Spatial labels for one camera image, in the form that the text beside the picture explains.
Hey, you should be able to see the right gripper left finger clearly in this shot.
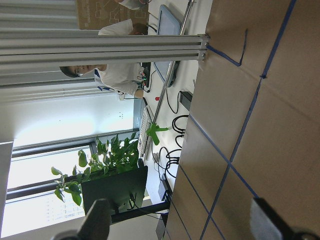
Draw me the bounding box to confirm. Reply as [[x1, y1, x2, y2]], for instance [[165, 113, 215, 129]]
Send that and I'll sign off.
[[51, 198, 112, 240]]

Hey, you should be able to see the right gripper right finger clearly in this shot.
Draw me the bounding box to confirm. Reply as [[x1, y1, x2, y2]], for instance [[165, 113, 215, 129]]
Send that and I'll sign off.
[[249, 197, 320, 240]]

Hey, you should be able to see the black monitor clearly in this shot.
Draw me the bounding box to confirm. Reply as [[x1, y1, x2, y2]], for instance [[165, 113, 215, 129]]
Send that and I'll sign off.
[[80, 164, 173, 225]]

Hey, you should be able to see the green potted plant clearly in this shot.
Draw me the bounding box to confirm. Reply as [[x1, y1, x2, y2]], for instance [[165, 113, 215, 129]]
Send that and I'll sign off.
[[51, 132, 139, 206]]

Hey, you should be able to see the white keyboard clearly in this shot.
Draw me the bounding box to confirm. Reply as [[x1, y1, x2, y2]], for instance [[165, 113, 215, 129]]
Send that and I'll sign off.
[[137, 105, 153, 158]]

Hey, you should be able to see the person in white shirt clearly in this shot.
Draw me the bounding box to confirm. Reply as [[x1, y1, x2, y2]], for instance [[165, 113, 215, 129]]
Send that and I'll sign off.
[[60, 19, 148, 99]]

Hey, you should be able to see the black power adapter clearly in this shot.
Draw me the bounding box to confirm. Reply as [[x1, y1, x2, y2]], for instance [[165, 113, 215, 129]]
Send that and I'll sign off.
[[179, 91, 193, 111]]

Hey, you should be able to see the cardboard box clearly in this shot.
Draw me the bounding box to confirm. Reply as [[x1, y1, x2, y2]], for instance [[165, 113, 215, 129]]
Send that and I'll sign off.
[[75, 0, 149, 30]]

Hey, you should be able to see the teach pendant tablet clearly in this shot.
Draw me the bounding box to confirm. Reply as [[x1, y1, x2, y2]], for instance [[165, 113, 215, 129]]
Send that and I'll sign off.
[[152, 4, 181, 87]]

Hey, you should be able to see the green-handled reacher grabber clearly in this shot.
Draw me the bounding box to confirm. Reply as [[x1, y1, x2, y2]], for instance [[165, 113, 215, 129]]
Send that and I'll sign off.
[[146, 0, 195, 146]]

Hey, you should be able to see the aluminium frame post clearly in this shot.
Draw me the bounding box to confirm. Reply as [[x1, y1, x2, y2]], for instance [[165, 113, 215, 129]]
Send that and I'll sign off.
[[0, 33, 211, 87]]

